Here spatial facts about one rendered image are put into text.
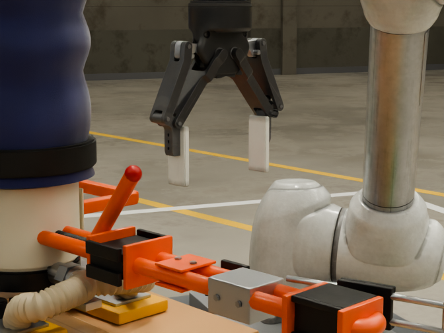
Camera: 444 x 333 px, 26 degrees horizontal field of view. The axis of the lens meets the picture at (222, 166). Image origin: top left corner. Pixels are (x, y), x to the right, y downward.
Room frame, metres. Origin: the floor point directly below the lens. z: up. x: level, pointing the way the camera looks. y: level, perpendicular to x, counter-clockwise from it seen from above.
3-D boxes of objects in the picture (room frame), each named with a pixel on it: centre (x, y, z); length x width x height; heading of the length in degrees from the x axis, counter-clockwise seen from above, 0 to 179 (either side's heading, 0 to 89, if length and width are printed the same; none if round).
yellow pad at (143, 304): (1.50, 0.24, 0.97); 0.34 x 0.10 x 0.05; 46
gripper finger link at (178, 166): (1.10, 0.05, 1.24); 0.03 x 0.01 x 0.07; 45
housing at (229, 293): (1.11, -0.03, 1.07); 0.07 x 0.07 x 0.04; 46
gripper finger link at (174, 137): (1.09, 0.06, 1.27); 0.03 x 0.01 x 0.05; 135
